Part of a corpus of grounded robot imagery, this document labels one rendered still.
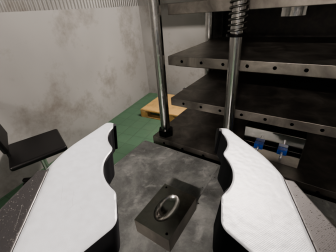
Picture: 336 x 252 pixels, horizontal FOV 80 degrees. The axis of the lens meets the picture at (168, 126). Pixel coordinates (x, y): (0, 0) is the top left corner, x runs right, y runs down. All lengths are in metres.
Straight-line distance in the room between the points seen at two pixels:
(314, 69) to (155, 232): 0.86
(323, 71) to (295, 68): 0.09
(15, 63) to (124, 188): 1.86
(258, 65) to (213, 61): 0.21
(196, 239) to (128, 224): 0.27
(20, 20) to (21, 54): 0.32
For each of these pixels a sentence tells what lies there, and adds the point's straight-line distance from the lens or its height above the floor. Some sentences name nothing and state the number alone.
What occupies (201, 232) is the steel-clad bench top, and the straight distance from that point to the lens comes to 0.85.
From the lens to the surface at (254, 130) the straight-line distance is 1.13.
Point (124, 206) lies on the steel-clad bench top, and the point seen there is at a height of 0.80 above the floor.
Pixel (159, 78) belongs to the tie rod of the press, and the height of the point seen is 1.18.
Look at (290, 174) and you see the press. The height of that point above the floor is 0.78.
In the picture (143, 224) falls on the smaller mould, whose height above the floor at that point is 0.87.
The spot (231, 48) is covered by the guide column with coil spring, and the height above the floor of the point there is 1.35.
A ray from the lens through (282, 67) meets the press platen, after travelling 1.01.
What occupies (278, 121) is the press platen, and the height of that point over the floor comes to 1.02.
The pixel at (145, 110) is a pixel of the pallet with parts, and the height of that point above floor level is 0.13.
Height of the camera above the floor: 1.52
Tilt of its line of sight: 30 degrees down
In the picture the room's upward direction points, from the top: 5 degrees counter-clockwise
